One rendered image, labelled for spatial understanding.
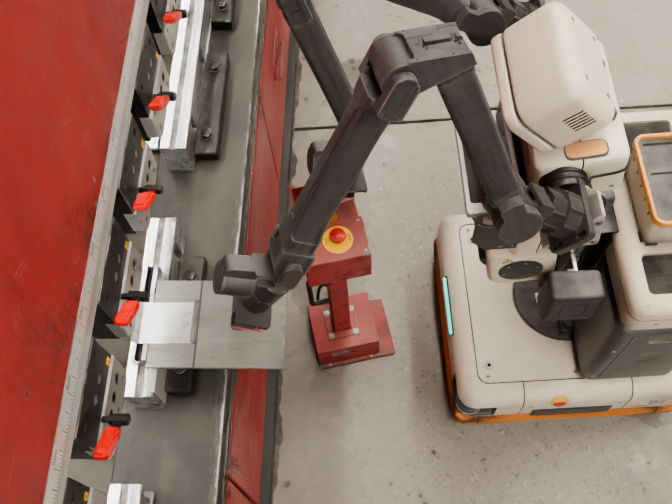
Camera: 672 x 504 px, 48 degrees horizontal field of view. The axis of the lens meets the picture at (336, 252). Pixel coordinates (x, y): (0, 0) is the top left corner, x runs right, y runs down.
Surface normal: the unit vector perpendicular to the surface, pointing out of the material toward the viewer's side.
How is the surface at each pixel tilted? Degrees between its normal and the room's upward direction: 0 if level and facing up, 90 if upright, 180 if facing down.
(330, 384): 0
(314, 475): 0
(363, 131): 77
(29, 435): 90
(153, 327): 0
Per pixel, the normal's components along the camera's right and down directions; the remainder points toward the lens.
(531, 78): -0.71, -0.29
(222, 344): -0.05, -0.44
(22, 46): 1.00, 0.00
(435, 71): 0.21, 0.74
